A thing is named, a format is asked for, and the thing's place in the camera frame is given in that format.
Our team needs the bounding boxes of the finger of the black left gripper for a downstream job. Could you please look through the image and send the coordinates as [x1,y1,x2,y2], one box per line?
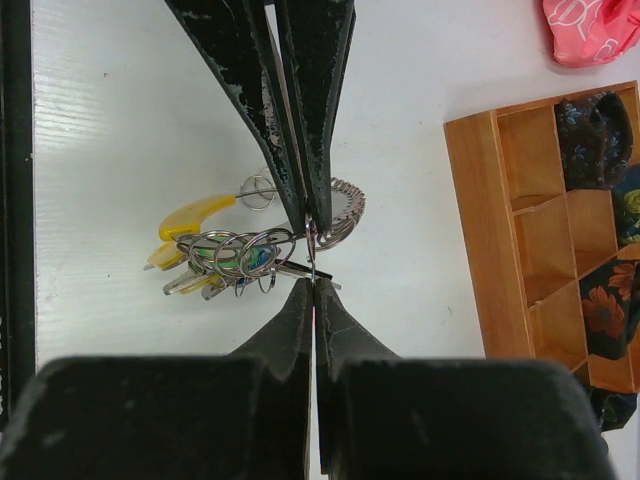
[274,1,356,230]
[167,0,306,235]

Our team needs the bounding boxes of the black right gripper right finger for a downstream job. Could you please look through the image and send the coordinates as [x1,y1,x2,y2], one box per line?
[314,280,608,479]

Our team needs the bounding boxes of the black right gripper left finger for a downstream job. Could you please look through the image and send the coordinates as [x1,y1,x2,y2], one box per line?
[1,280,313,479]

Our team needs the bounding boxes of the black headed key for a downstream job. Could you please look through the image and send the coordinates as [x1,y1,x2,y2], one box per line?
[270,261,342,290]

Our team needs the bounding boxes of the green key tag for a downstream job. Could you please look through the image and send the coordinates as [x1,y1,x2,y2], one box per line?
[191,243,243,269]

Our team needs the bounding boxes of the yellow key tag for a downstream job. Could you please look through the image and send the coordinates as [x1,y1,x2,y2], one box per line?
[144,242,228,296]

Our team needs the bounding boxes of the metal keyring with yellow grip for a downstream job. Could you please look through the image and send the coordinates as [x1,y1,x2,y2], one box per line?
[158,167,367,294]

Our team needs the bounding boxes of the wooden compartment tray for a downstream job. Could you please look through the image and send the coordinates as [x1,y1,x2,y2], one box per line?
[444,97,639,393]

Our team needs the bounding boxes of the dark rolled tie orange flowers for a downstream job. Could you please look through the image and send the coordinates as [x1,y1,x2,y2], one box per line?
[579,259,639,360]

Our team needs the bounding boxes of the pink patterned cloth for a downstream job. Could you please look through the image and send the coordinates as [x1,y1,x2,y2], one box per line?
[541,0,639,68]

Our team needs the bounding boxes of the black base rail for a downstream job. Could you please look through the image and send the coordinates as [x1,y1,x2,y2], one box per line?
[1,1,36,426]

